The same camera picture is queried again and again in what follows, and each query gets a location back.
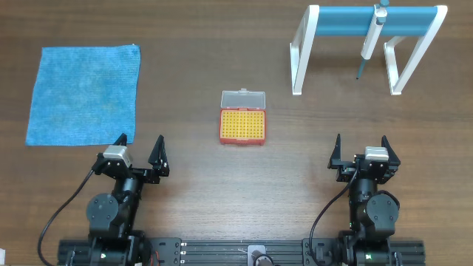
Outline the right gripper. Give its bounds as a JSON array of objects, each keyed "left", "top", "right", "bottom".
[{"left": 327, "top": 133, "right": 401, "bottom": 185}]

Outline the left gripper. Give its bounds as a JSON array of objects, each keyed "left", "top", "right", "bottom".
[{"left": 91, "top": 132, "right": 171, "bottom": 185}]

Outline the blue cloth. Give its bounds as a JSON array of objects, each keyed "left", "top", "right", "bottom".
[{"left": 24, "top": 44, "right": 142, "bottom": 147}]

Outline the red and yellow tip box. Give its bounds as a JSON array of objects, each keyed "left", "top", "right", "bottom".
[{"left": 219, "top": 87, "right": 268, "bottom": 146}]

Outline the white pipette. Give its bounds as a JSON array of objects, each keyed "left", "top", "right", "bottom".
[{"left": 355, "top": 0, "right": 390, "bottom": 81}]

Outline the white and blue stand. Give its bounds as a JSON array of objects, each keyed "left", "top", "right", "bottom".
[{"left": 289, "top": 4, "right": 449, "bottom": 97}]

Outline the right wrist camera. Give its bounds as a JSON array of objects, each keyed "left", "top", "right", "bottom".
[{"left": 363, "top": 146, "right": 390, "bottom": 162}]

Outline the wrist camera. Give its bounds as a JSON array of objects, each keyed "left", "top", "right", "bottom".
[
  {"left": 102, "top": 144, "right": 134, "bottom": 168},
  {"left": 363, "top": 146, "right": 390, "bottom": 162}
]

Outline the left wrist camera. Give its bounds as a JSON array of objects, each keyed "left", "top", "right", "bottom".
[{"left": 102, "top": 144, "right": 134, "bottom": 168}]

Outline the black cable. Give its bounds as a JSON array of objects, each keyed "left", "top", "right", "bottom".
[
  {"left": 308, "top": 162, "right": 361, "bottom": 264},
  {"left": 36, "top": 168, "right": 96, "bottom": 266}
]

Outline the mounting rail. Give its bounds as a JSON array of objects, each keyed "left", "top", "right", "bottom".
[{"left": 57, "top": 236, "right": 426, "bottom": 266}]

